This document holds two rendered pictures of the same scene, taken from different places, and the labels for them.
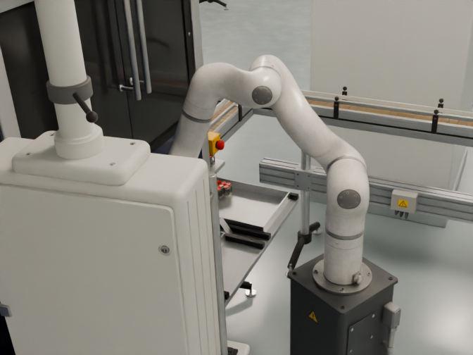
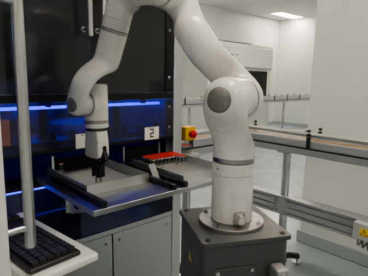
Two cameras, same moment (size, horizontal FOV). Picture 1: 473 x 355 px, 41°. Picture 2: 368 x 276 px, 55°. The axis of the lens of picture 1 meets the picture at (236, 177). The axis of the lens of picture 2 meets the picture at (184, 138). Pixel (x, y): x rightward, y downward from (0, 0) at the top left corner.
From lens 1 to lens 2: 124 cm
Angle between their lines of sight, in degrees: 28
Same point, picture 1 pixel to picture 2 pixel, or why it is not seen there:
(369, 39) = (354, 108)
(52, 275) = not seen: outside the picture
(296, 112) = (184, 16)
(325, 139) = (211, 45)
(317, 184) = (292, 208)
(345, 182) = (218, 81)
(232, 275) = (127, 197)
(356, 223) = (237, 145)
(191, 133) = (102, 42)
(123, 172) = not seen: outside the picture
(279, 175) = (263, 198)
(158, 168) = not seen: outside the picture
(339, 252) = (219, 180)
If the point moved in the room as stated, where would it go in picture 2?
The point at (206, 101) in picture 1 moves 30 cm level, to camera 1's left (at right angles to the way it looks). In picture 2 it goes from (114, 9) to (39, 14)
